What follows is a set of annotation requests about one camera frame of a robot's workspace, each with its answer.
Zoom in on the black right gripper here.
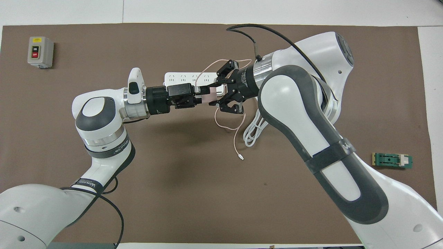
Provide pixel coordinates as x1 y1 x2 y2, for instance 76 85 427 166
213 59 260 114

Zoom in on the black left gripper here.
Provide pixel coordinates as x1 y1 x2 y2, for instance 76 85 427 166
145 83 211 115

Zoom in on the pink charger block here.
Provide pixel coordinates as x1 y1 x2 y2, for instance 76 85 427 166
200 86 219 104

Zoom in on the thin pink charging cable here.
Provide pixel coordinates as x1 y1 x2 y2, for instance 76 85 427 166
196 59 253 160

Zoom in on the white power strip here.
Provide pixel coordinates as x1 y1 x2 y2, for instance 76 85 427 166
163 72 225 97

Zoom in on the brown table mat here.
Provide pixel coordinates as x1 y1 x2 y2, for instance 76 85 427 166
0 23 442 244

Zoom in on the green circuit board module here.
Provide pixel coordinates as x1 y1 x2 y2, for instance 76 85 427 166
372 153 413 170

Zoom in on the white power cord with plug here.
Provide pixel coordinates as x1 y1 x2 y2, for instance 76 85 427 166
242 109 274 147

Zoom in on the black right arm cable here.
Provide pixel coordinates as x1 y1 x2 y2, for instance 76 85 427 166
226 24 333 90

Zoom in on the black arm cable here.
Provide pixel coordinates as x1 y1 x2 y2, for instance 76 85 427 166
226 24 333 90
61 176 124 249

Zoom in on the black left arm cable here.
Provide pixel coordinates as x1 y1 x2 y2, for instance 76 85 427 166
61 176 124 249

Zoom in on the grey on-off switch box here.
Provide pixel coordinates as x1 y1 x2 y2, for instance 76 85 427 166
27 36 55 69

